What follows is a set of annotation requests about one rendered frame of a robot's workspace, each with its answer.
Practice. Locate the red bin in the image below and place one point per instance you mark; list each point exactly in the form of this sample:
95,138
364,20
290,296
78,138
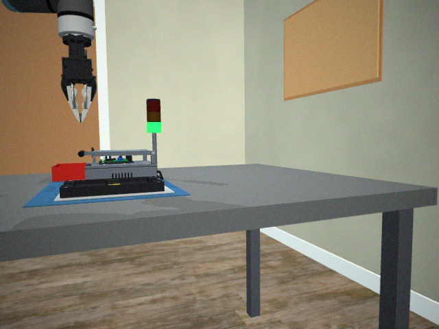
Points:
68,171

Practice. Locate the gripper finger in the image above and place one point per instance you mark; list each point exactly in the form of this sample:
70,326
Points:
70,93
88,93

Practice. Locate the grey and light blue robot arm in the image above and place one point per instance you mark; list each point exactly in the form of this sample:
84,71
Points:
74,16

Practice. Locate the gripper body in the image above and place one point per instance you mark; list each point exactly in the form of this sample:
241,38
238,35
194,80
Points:
78,68

